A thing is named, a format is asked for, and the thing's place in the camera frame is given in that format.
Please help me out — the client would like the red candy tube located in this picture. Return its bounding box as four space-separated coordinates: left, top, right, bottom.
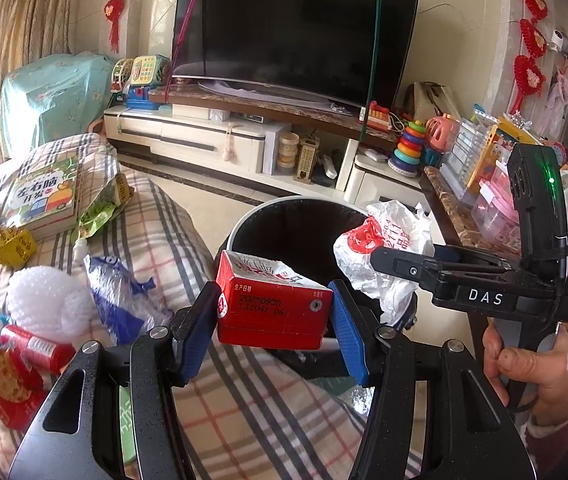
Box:
0 324 77 375

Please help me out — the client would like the rainbow stacking ring toy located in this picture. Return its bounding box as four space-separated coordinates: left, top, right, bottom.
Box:
388 119 427 178

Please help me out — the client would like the pink plastic container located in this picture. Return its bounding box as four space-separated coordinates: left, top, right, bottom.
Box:
471 180 522 251

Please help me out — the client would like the red milk carton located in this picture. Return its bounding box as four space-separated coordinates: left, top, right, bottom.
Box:
215 250 335 351

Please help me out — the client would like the white bubble wrap ball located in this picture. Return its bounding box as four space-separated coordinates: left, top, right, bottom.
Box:
5 266 97 343

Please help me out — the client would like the black curved television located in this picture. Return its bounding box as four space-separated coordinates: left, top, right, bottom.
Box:
170 0 421 111

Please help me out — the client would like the blue toy cash register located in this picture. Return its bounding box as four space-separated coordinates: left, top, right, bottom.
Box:
125 86 165 111

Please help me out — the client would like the white box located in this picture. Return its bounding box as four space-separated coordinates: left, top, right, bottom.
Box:
264 122 292 176

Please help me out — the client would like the person's right hand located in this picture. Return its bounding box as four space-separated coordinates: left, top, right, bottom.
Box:
481 320 568 426

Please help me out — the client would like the plaid blanket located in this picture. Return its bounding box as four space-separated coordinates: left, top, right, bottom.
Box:
0 135 425 480

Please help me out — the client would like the yellow crumpled wrapper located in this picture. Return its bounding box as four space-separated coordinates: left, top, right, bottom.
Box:
0 227 37 267

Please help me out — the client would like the pink plastic toy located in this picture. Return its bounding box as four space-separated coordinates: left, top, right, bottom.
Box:
425 115 460 153

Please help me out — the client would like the green snack wrapper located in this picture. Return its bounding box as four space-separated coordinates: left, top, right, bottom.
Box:
71 174 135 243

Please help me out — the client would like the red knot hanging ornament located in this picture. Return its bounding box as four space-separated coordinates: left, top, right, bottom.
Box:
104 0 130 53

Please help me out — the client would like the beige bag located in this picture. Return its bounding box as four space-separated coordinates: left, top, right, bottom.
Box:
404 81 460 121

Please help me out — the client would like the stack of small bowls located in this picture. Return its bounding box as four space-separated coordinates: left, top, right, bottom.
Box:
278 132 300 173

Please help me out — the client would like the toy ferris wheel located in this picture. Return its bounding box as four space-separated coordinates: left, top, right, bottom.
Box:
111 58 135 93

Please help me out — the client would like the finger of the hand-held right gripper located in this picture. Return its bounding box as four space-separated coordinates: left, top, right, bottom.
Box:
434 244 522 268
370 247 445 291

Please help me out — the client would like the black white-rimmed trash bin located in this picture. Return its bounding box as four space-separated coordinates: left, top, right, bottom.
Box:
216 196 420 386

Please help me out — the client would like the pink cord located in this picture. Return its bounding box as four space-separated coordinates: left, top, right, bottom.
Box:
161 0 210 103

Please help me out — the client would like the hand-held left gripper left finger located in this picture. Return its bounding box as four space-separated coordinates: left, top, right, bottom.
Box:
8 281 222 480

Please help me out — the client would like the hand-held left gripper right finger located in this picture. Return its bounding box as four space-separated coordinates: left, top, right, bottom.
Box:
328 279 532 480

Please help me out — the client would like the white television cabinet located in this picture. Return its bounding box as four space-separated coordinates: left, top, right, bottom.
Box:
103 85 425 201

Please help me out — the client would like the blue and white plastic bag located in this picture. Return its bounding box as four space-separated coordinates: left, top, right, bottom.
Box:
84 255 175 346

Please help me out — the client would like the red toy telephone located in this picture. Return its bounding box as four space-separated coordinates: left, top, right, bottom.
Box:
364 101 392 133

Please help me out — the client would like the beige curtain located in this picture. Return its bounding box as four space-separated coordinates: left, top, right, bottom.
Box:
0 0 77 91

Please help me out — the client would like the red heart garland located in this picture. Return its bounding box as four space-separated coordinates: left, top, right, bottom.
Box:
511 0 550 113

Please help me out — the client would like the green cord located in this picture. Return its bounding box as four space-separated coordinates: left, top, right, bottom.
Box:
358 0 384 143

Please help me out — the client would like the marble-top side table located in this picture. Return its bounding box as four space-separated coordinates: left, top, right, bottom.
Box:
421 165 525 361

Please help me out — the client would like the yellow toy phone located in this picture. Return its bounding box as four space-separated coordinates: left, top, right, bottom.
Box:
129 55 170 86

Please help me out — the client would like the red snack packet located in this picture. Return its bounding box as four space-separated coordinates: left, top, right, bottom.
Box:
0 345 47 431

